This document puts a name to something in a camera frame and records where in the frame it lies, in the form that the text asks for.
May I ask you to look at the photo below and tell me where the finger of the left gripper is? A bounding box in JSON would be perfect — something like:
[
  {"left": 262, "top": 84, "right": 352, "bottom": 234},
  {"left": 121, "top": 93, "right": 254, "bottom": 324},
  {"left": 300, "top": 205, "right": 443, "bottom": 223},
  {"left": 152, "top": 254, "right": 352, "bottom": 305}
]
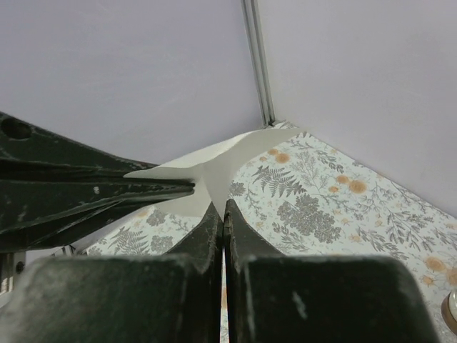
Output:
[{"left": 1, "top": 112, "right": 195, "bottom": 188}]

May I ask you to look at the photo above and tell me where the floral patterned table mat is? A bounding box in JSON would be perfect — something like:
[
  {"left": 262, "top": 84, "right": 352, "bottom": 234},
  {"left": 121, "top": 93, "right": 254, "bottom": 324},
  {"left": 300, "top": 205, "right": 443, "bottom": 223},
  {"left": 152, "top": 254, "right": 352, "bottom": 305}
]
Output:
[{"left": 86, "top": 121, "right": 456, "bottom": 342}]

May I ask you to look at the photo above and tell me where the small glass beaker brown band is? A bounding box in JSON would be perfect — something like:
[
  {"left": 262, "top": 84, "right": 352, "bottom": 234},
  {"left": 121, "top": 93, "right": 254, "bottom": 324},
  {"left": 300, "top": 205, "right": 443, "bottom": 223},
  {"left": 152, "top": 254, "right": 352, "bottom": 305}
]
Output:
[{"left": 441, "top": 290, "right": 457, "bottom": 335}]

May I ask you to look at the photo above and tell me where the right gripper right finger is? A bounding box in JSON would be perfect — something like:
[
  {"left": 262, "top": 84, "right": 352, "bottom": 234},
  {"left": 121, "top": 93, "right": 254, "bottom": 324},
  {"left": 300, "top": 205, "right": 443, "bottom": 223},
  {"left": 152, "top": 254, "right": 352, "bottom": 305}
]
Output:
[{"left": 224, "top": 200, "right": 438, "bottom": 342}]

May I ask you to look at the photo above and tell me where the white paper coffee filter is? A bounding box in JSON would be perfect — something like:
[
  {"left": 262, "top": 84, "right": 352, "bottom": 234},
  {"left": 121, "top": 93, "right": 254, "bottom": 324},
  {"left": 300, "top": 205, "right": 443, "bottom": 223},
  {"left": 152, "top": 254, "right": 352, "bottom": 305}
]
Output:
[{"left": 125, "top": 129, "right": 302, "bottom": 217}]

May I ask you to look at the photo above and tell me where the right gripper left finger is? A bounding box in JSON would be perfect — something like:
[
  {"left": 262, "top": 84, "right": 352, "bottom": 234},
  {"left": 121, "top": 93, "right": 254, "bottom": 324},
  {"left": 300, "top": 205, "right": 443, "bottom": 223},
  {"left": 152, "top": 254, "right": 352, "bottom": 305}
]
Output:
[{"left": 1, "top": 206, "right": 222, "bottom": 342}]

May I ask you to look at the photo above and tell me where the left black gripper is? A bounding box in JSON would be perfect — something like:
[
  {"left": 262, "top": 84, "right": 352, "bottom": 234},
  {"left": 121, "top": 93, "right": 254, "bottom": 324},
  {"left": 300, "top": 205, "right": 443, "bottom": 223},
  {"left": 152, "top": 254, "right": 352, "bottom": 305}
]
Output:
[{"left": 1, "top": 178, "right": 195, "bottom": 296}]

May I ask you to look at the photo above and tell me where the aluminium rail frame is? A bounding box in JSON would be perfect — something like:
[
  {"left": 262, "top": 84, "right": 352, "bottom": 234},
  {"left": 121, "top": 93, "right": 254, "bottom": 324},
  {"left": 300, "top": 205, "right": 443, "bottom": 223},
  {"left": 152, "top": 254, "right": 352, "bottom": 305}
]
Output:
[{"left": 241, "top": 0, "right": 276, "bottom": 126}]

